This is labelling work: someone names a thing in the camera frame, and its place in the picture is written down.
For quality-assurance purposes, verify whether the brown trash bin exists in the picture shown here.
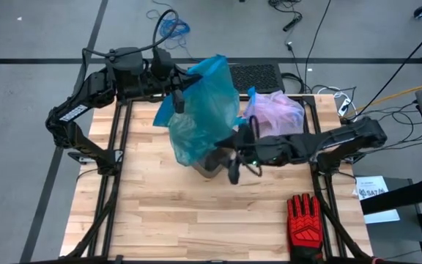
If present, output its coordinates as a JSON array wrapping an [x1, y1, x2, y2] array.
[[191, 148, 234, 180]]

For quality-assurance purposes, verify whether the white power strip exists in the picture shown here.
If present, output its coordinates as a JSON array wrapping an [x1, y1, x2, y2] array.
[[337, 95, 355, 117]]

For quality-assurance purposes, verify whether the black cord white plug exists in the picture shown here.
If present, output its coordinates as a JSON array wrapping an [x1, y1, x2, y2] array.
[[285, 32, 300, 70]]

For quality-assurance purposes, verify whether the white printed sheet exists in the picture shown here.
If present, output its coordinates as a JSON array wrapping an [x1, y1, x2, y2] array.
[[352, 175, 401, 225]]

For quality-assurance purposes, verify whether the blue coiled cable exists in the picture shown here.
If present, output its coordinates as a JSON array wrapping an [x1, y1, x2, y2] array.
[[145, 0, 207, 64]]

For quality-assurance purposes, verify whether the black perforated floor grate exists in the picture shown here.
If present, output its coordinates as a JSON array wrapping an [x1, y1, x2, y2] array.
[[230, 62, 286, 95]]

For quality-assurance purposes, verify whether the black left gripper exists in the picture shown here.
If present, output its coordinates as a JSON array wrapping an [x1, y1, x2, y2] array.
[[104, 46, 205, 115]]

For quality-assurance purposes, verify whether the black cord with plug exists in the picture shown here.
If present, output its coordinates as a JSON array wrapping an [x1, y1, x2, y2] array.
[[268, 0, 303, 33]]

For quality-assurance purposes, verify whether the yellow cable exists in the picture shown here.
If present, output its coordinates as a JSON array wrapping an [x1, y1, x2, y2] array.
[[353, 81, 422, 113]]

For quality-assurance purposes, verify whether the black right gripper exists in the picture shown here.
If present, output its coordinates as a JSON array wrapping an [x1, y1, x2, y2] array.
[[216, 124, 302, 186]]

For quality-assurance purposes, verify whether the thin black hanging cable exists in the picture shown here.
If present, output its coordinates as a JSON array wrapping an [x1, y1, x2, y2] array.
[[304, 0, 333, 70]]

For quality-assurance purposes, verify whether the red work glove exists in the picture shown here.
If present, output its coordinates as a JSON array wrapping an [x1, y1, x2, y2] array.
[[286, 193, 325, 264]]

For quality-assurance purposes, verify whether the black aluminium frame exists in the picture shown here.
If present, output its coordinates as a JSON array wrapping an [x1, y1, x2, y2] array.
[[59, 94, 375, 264]]

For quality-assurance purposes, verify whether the teal trash bag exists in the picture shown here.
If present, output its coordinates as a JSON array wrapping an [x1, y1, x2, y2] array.
[[152, 54, 248, 168]]

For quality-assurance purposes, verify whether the pink trash bag blue drawstring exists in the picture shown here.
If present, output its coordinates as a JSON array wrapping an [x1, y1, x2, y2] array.
[[243, 86, 306, 140]]

